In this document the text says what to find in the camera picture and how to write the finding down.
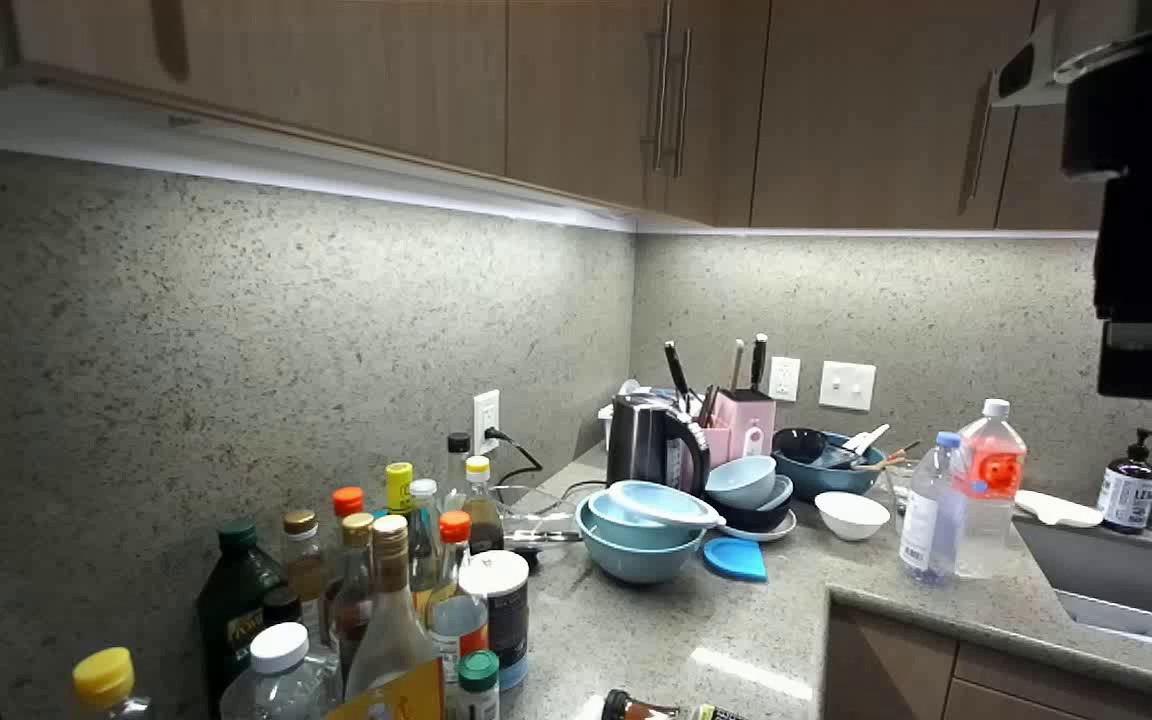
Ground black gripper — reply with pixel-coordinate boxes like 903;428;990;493
1089;164;1152;403

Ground tea bottle with black lid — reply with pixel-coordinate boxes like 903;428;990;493
597;682;743;720

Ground dark soap dispenser bottle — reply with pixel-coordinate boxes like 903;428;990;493
1090;423;1152;539

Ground clear bottle with red label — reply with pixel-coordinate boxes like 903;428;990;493
953;397;1033;584

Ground clear bottle with blue cap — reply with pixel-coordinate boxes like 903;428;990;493
894;428;973;589

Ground dark sauce bottle white cap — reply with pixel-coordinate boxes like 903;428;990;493
455;451;507;556

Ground bottle with black cap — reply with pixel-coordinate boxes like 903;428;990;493
438;428;475;513

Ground green bottle with white cap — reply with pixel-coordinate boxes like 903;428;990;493
405;474;449;592

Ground slim bottle with yellow cap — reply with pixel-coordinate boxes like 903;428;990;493
380;455;421;523

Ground glass bottle with tan cap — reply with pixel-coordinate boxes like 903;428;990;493
345;513;449;720

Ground bottle with orange cap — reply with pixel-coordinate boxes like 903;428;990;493
328;484;370;526

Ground dark bottle with tan cap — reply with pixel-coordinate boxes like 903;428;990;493
328;508;380;672

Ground bottle with brown cap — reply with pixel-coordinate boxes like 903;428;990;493
274;504;335;636

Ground clear bottle with white cap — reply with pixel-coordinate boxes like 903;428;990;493
216;614;345;720

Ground green olive oil bottle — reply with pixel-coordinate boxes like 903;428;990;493
192;517;287;715

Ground white cloth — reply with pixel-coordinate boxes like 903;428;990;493
1009;484;1107;534

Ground steel sink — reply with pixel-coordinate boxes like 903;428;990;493
1010;517;1152;659

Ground white spoon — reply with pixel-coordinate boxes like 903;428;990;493
834;419;894;466

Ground small white bowl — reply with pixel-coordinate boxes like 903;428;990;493
812;486;894;542

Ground dark blue bowl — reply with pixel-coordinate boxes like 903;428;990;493
769;423;893;508

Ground wooden lower cabinet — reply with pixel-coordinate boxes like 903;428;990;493
820;597;1152;720

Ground pink knife block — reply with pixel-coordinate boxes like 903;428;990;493
705;386;780;473

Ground stacked blue bowls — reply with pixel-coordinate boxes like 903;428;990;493
698;451;798;542

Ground blue silicone pad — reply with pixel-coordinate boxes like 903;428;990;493
698;531;775;589

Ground black electric kettle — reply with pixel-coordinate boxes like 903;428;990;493
601;378;714;501

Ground light blue plate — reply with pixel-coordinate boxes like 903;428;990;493
602;474;732;531

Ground large light blue bowl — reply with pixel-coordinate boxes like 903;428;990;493
572;486;713;592

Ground sea salt canister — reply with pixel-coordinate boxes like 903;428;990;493
455;542;535;692

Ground wooden upper cabinets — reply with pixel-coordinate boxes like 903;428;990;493
0;0;1152;233

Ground small spice jar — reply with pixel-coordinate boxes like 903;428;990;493
423;589;491;672

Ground small jar with green cap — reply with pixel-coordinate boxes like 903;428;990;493
452;648;507;720

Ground under-cabinet light strip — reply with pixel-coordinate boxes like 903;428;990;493
0;79;638;237

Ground white double wall outlet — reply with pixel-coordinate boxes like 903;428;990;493
814;355;879;414

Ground white wall switch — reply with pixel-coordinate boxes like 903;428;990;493
769;350;803;403

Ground metal cabinet handle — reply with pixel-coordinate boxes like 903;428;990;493
669;25;696;176
638;25;669;176

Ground black power cable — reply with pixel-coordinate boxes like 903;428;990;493
483;428;609;523

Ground white wall outlet with plug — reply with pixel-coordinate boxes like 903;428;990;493
469;384;507;451

